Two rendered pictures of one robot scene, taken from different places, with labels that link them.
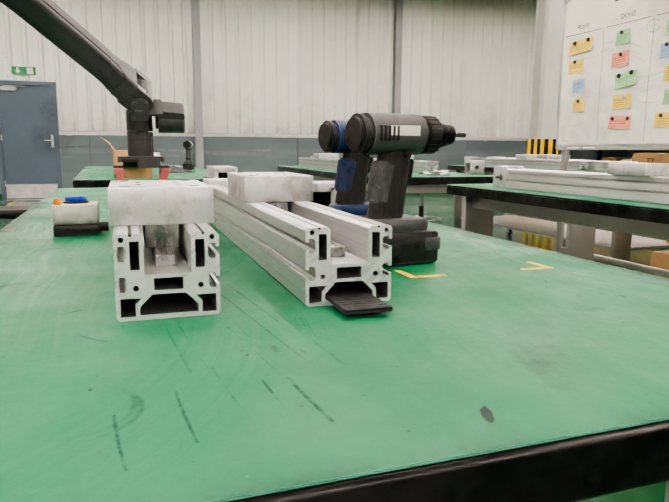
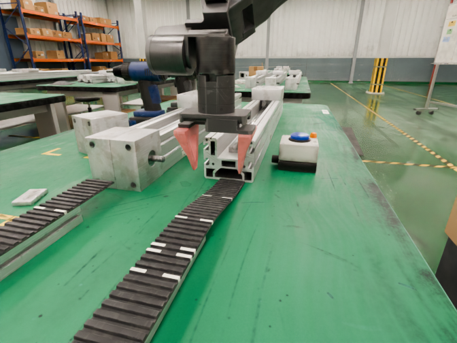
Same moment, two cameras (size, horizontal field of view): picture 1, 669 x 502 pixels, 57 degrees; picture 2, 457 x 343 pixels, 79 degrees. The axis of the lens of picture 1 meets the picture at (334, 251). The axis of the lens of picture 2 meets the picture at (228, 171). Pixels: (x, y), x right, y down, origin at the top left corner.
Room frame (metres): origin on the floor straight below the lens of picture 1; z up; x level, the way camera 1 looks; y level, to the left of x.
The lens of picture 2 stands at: (1.77, 0.70, 1.00)
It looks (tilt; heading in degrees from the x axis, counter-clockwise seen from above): 22 degrees down; 213
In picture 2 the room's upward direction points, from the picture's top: straight up
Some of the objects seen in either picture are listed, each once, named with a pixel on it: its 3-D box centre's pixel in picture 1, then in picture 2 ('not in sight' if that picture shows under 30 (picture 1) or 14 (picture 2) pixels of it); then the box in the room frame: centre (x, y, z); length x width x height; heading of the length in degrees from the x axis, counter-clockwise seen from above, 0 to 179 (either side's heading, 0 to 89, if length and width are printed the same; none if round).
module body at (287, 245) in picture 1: (268, 223); (202, 117); (1.03, 0.11, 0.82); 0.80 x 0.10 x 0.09; 19
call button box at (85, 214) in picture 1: (81, 217); (294, 152); (1.20, 0.50, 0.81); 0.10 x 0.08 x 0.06; 109
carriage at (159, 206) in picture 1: (158, 211); (268, 96); (0.73, 0.21, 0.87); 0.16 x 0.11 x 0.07; 19
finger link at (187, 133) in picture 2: (153, 179); (201, 143); (1.43, 0.42, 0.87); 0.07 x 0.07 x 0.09; 21
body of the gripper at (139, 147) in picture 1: (140, 147); (216, 99); (1.42, 0.44, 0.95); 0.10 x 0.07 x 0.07; 111
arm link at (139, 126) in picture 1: (142, 121); (211, 56); (1.42, 0.44, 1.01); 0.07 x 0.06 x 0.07; 109
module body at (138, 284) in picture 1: (151, 226); (258, 120); (0.97, 0.29, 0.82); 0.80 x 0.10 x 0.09; 19
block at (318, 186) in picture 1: (313, 203); (105, 133); (1.36, 0.05, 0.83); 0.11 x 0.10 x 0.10; 88
